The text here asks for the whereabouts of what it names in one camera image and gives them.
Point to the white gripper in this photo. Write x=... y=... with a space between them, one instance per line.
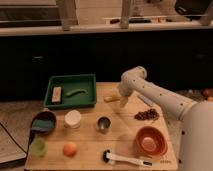
x=123 y=101

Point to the yellow banana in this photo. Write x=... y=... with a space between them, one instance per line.
x=111 y=98

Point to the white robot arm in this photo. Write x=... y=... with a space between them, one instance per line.
x=196 y=148

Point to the small metal cup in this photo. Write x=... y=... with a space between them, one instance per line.
x=103 y=124

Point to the white paper cup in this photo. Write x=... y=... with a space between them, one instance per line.
x=72 y=119

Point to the green plastic cup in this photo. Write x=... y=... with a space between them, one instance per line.
x=38 y=147

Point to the grey folded cloth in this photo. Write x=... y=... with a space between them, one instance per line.
x=146 y=100

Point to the bunch of dark grapes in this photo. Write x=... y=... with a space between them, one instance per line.
x=150 y=114

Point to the green plastic tray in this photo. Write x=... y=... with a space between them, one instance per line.
x=68 y=83

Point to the red orange bowl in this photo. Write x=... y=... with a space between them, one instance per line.
x=150 y=142

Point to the green chili pepper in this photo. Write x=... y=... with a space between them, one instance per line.
x=75 y=92

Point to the wooden block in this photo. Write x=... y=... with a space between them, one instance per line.
x=56 y=94

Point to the orange fruit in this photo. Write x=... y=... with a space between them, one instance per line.
x=70 y=149

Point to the dark bowl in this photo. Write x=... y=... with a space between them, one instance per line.
x=44 y=115

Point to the blue green sponge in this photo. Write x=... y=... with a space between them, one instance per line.
x=42 y=125

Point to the white handled dish brush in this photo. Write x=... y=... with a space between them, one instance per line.
x=109 y=156

